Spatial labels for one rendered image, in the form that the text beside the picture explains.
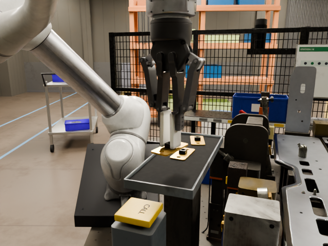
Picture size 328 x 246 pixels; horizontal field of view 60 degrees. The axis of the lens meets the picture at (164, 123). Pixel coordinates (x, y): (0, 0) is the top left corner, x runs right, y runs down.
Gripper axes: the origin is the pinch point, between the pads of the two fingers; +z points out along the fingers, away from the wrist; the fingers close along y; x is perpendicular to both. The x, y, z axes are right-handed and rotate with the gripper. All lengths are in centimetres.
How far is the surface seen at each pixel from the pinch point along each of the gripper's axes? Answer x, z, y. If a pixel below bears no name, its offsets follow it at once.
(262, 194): 14.3, 15.8, 14.9
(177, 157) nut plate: 9.7, 9.8, -4.3
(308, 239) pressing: 18.7, 25.8, 24.6
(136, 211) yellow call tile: -14.3, 9.8, 3.1
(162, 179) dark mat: -2.3, 9.8, -0.3
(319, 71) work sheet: 144, -4, 9
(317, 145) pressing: 94, 26, 17
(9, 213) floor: 65, 126, -217
